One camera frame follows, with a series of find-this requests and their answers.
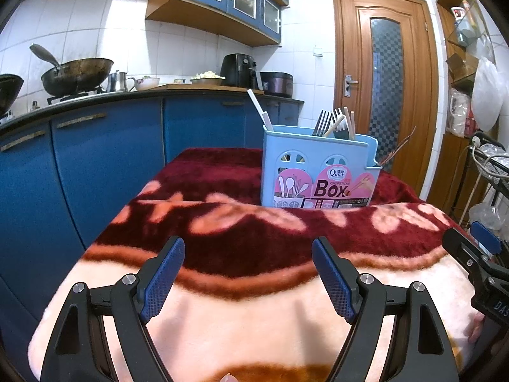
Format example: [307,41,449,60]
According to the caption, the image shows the wooden cutting board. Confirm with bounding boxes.
[159,83,265,96]

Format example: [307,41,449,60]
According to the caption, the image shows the bowl of food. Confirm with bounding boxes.
[190,71,226,87]

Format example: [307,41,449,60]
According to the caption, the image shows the blue plastic utensil box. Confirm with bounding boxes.
[260,124,383,210]

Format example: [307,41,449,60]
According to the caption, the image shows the wooden shelf unit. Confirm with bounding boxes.
[435,0,509,225]

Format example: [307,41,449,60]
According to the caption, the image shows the black air fryer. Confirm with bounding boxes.
[220,53,263,90]

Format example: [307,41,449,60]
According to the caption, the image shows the brown chopstick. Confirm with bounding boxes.
[378,135,412,167]
[380,126,417,166]

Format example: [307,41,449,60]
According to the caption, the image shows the gas stove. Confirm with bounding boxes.
[46,89,106,106]

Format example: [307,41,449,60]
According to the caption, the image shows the red floral blanket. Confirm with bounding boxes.
[28,147,494,382]

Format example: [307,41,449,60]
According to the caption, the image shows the person's right hand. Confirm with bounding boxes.
[466,312,485,343]

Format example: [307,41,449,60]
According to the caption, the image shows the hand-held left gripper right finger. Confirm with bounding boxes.
[311,237,462,382]

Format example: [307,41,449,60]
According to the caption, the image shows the white bowl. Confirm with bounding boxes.
[134,76,161,91]

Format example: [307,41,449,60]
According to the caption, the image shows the blue base cabinets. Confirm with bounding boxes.
[0,88,305,367]

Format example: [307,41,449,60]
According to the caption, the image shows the pink white plastic bag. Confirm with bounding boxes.
[448,89,476,138]

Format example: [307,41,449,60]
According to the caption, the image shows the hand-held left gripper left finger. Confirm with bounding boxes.
[40,236,186,382]

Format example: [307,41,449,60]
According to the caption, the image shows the dark pan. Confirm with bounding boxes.
[0,73,25,118]

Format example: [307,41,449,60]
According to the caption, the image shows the steel kettle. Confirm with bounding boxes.
[105,70,136,93]

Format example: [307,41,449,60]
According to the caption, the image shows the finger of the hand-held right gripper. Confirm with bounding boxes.
[442,227,499,278]
[471,221,502,254]

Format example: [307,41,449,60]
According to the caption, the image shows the black wok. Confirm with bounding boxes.
[29,43,114,96]

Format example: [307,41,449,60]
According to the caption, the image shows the glass-door wall cabinet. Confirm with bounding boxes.
[145,0,289,47]

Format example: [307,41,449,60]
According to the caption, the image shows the wooden door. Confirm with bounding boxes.
[331,0,440,204]

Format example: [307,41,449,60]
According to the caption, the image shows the beige cable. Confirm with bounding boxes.
[452,143,492,225]

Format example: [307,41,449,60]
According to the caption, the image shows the white plastic spoon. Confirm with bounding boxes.
[247,89,274,132]

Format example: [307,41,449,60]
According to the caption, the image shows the teal shelf container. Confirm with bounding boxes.
[455,19,477,47]

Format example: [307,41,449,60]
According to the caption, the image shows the clear plastic bag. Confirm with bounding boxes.
[470,202,503,232]

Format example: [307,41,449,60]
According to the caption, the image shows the black metal cart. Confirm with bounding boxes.
[468,131,509,247]

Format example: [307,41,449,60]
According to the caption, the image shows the dark rice cooker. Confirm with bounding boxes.
[260,71,294,98]

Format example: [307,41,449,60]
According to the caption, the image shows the cardboard box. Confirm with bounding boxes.
[445,53,480,81]

